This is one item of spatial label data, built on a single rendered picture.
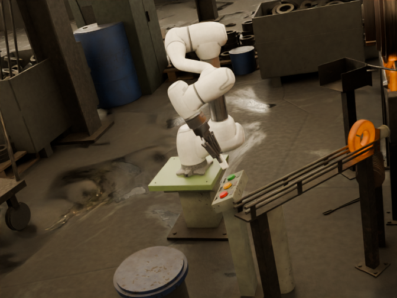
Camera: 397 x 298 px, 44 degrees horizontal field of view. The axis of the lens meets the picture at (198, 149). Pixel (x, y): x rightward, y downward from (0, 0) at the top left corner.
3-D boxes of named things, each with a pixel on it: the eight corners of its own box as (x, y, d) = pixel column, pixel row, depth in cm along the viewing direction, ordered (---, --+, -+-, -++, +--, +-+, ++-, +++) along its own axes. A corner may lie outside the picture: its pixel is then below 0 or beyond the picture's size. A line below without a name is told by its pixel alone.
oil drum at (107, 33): (150, 87, 605) (132, 15, 569) (132, 106, 554) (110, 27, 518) (108, 93, 625) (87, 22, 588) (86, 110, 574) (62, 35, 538)
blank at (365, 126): (368, 158, 218) (362, 156, 221) (379, 125, 217) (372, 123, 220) (350, 152, 208) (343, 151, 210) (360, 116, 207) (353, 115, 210)
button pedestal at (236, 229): (269, 274, 253) (249, 169, 228) (261, 308, 233) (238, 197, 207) (238, 274, 258) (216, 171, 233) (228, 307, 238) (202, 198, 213)
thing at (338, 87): (354, 156, 346) (345, 57, 317) (377, 170, 322) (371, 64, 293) (328, 165, 342) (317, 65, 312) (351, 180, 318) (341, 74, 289)
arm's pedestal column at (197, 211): (167, 240, 300) (155, 196, 288) (188, 204, 334) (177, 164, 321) (230, 240, 286) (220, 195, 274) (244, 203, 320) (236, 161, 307)
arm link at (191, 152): (179, 156, 300) (172, 123, 292) (208, 151, 300) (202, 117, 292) (180, 168, 285) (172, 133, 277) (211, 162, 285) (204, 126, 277)
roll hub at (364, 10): (371, -29, 228) (375, 25, 219) (373, 6, 252) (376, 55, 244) (358, -26, 229) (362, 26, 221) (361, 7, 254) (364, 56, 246)
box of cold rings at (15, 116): (36, 117, 590) (10, 47, 555) (103, 112, 556) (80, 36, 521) (-36, 168, 487) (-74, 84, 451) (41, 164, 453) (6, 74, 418)
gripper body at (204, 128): (202, 125, 214) (214, 142, 216) (208, 117, 221) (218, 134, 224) (189, 132, 217) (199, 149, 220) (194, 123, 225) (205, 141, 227)
